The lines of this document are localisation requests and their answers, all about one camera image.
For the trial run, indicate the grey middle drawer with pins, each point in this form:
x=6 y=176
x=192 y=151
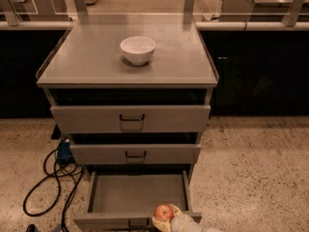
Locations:
x=136 y=153

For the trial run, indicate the red apple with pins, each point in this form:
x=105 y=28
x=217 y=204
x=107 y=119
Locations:
x=163 y=211

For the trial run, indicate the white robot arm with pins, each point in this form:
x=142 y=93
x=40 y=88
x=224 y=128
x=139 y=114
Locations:
x=209 y=229

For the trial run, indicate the white horizontal rail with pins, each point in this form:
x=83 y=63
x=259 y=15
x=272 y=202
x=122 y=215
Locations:
x=204 y=26

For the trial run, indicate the grey top drawer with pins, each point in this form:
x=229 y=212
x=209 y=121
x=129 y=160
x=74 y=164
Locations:
x=131 y=118

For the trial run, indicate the grey open bottom drawer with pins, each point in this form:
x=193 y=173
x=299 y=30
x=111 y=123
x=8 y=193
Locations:
x=127 y=202

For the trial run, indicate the background grey table left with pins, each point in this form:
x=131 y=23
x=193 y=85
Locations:
x=35 y=10

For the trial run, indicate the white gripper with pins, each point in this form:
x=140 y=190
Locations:
x=179 y=222

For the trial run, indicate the white ceramic bowl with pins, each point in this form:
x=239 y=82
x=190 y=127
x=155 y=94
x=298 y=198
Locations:
x=138 y=50

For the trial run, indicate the blue power box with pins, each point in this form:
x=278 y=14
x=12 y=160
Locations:
x=63 y=153

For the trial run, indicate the grey metal drawer cabinet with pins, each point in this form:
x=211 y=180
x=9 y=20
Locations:
x=90 y=69

